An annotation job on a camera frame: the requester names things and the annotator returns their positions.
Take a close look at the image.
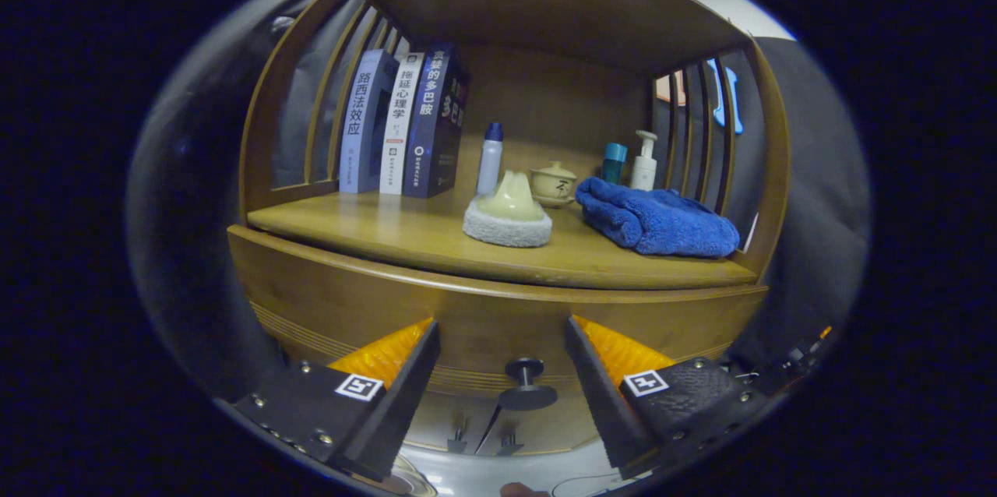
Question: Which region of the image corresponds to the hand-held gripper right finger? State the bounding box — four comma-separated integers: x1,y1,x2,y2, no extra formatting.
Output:
565,315,780,481

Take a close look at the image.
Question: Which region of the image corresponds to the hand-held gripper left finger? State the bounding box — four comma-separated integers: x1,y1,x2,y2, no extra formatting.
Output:
232,318,442,482

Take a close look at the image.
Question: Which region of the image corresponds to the wooden drawer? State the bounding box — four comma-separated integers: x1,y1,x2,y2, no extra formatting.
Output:
227,224,770,412

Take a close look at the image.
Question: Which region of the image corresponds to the cream brush with fluffy base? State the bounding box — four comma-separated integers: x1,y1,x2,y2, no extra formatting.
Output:
463,171,554,249

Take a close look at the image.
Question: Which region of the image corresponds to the wooden countertop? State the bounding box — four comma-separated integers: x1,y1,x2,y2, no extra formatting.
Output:
248,189,758,291

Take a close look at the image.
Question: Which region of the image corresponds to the wooden cabinet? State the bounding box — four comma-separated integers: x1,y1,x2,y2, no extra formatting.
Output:
227,0,791,457

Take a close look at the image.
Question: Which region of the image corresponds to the blue folded towel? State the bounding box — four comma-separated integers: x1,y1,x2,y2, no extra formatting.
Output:
576,177,741,259

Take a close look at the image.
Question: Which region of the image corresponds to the black device with orange tip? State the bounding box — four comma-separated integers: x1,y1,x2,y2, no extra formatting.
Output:
732,326,833,397

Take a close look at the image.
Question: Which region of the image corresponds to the beige lidded teacup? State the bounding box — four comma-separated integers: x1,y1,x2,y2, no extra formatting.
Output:
530,161,578,209

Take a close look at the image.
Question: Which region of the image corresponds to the white pump bottle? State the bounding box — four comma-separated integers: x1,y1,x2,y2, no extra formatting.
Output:
629,130,659,191

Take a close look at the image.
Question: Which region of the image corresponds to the teal bottle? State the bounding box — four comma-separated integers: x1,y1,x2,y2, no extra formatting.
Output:
601,143,628,185

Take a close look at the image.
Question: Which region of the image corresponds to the white bottle blue cap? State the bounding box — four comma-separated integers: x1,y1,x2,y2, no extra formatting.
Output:
476,122,505,196

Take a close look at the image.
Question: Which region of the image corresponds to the white book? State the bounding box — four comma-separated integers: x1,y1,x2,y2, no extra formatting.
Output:
379,52,426,196

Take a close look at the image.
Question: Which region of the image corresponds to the dark blue book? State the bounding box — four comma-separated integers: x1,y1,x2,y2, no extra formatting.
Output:
402,44,470,199

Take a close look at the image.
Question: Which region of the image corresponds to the light blue book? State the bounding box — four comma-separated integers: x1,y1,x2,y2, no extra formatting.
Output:
339,50,400,195

